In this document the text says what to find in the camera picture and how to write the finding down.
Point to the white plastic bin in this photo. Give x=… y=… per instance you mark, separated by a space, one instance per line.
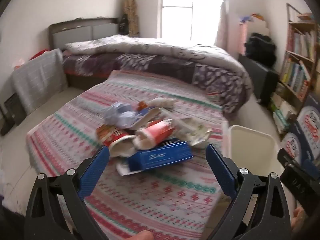
x=252 y=142

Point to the grey bed headboard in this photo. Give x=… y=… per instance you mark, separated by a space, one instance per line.
x=75 y=31

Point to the stack of flat books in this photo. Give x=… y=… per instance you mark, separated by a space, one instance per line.
x=282 y=112

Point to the blue-white plastic bag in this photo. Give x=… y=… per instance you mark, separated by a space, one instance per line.
x=120 y=115

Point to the blue cardboard box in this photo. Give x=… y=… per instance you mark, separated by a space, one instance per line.
x=160 y=158

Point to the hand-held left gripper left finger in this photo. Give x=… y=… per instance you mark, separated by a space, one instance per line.
x=93 y=172

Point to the small orange wrapper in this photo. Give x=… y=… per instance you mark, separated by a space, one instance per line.
x=142 y=105

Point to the white paper sheet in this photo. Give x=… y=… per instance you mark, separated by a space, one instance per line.
x=125 y=170

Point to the black backpack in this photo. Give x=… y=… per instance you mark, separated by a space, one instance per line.
x=261 y=47

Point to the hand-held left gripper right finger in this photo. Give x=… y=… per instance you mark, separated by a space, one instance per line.
x=221 y=172

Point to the small blue packet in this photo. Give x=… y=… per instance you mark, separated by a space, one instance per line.
x=146 y=111

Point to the pink shelf unit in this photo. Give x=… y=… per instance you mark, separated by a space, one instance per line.
x=242 y=37

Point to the row of books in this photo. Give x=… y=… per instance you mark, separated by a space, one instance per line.
x=295 y=77
x=301 y=42

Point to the wooden bookshelf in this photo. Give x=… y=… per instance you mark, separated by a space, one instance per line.
x=300 y=57

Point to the red patterned paper cup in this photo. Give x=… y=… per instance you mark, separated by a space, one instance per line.
x=112 y=140

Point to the striped patterned blanket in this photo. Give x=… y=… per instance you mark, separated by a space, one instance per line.
x=162 y=200

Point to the person's right hand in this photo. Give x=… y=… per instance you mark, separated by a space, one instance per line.
x=300 y=213

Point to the bed with patterned quilt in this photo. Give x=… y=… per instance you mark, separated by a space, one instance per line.
x=175 y=60

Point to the black framed panel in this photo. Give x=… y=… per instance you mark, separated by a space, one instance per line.
x=12 y=112

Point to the pale pink curtain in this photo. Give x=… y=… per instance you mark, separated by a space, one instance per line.
x=222 y=25

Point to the crushed red paper cup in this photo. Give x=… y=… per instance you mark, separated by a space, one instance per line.
x=160 y=130

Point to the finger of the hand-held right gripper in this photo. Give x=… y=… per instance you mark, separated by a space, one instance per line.
x=285 y=157
x=312 y=168

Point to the beige tissue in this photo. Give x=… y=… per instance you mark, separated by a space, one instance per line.
x=162 y=102

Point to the white green printed paper cup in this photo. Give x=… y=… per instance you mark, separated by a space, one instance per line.
x=197 y=132

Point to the black hanging bag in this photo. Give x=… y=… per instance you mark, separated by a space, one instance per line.
x=123 y=23

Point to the bright window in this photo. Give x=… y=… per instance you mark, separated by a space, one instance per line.
x=185 y=10

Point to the blue orange toy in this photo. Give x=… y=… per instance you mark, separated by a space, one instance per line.
x=251 y=18

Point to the red cloth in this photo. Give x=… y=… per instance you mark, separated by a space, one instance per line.
x=40 y=54

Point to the person's left hand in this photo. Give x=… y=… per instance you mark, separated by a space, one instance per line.
x=141 y=235

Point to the black cabinet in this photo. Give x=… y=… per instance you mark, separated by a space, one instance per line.
x=260 y=80

